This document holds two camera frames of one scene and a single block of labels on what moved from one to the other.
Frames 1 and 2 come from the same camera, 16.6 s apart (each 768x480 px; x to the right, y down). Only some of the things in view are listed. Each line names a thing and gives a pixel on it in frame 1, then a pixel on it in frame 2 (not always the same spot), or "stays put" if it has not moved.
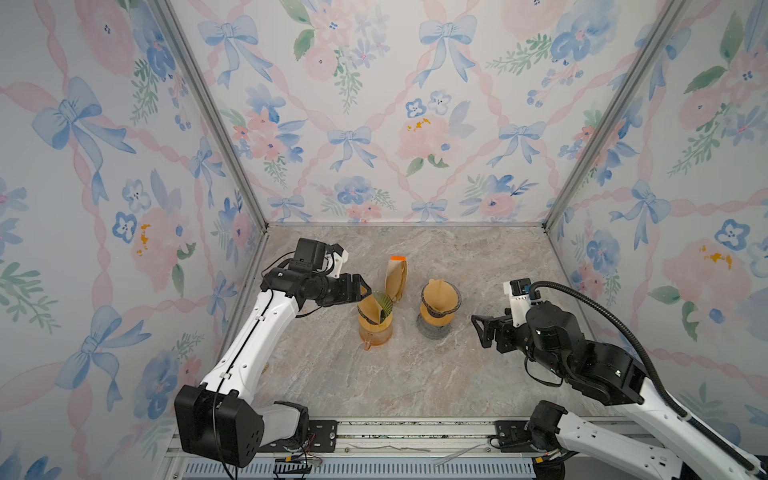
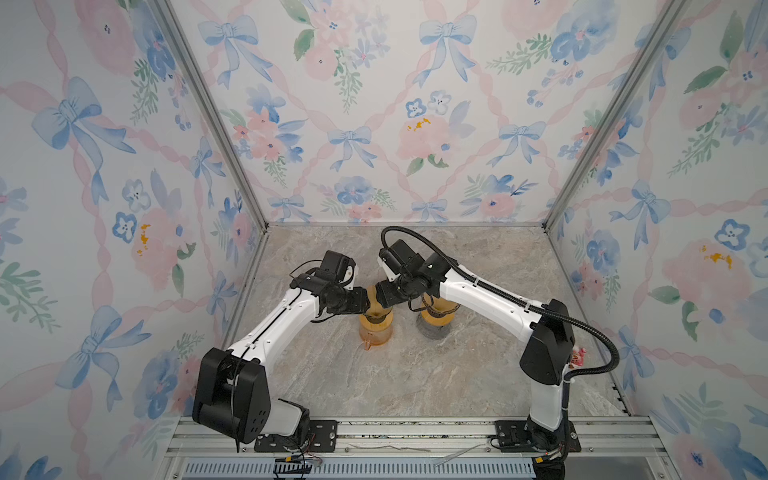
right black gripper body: [510, 338] to [394, 294]
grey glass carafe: [431, 331] stays put
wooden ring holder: [373, 327] stays put
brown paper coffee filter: [440, 295] stays put
